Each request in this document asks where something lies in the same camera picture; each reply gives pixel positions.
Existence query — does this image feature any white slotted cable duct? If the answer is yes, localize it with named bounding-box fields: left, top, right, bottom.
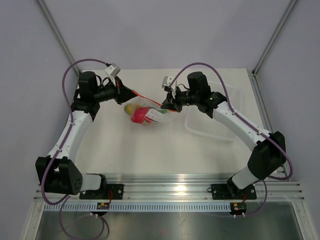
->
left=44, top=201, right=231, bottom=213

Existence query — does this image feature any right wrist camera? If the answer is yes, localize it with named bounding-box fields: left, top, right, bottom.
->
left=161, top=76, right=177, bottom=98

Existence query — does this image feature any small circuit board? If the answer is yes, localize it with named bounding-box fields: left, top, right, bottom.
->
left=230, top=202, right=247, bottom=215
left=96, top=202, right=110, bottom=210

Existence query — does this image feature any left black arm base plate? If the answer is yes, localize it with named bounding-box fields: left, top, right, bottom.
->
left=79, top=182, right=124, bottom=200

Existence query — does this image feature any left aluminium frame post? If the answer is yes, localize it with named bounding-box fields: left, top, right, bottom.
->
left=35, top=0, right=76, bottom=64

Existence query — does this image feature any left small circuit board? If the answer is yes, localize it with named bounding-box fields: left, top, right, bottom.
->
left=96, top=202, right=110, bottom=210

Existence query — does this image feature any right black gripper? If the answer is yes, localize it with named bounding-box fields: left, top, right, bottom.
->
left=162, top=85, right=200, bottom=113

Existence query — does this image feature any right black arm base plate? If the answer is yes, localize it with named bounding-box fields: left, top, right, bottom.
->
left=207, top=183, right=257, bottom=200

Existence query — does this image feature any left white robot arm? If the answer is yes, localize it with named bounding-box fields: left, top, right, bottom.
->
left=35, top=71, right=136, bottom=199

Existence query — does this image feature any right aluminium frame post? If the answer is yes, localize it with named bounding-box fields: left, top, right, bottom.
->
left=252, top=0, right=300, bottom=77

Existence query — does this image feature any clear zip bag orange zipper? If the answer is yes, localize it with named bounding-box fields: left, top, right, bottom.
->
left=124, top=90, right=176, bottom=126

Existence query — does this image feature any yellow green mango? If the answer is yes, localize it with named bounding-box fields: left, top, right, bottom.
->
left=124, top=103, right=140, bottom=116

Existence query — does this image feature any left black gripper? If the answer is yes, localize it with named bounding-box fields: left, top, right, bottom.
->
left=92, top=76, right=137, bottom=105

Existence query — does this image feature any aluminium mounting rail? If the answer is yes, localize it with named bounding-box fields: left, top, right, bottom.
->
left=33, top=173, right=306, bottom=203

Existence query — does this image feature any aluminium frame post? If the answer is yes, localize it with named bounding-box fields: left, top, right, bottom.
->
left=252, top=0, right=300, bottom=77
left=35, top=0, right=76, bottom=64

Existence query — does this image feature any pink dragon fruit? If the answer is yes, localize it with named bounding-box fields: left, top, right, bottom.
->
left=130, top=106, right=170, bottom=125

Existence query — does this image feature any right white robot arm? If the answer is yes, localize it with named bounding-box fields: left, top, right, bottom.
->
left=160, top=71, right=286, bottom=198

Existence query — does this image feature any right small circuit board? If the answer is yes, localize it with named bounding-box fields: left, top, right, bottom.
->
left=230, top=202, right=247, bottom=215

